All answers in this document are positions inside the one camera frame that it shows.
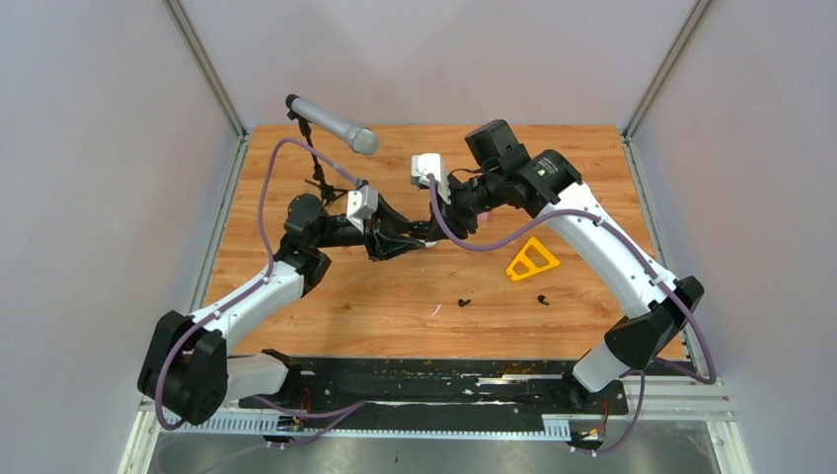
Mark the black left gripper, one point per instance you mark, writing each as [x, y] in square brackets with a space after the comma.
[385, 240]

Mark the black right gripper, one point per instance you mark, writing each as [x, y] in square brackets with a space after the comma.
[457, 223]

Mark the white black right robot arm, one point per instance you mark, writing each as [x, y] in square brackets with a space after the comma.
[657, 305]

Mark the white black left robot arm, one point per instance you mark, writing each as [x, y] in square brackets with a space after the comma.
[189, 370]

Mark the grey microphone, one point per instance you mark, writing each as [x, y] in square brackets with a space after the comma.
[360, 139]

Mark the yellow triangular plastic piece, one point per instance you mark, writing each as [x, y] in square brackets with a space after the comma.
[533, 259]

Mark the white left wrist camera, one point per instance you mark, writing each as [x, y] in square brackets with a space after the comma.
[361, 204]

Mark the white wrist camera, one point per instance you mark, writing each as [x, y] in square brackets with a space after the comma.
[361, 204]
[426, 165]

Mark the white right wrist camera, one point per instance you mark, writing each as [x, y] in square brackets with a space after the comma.
[426, 165]

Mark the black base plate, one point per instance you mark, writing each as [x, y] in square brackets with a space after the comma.
[445, 394]

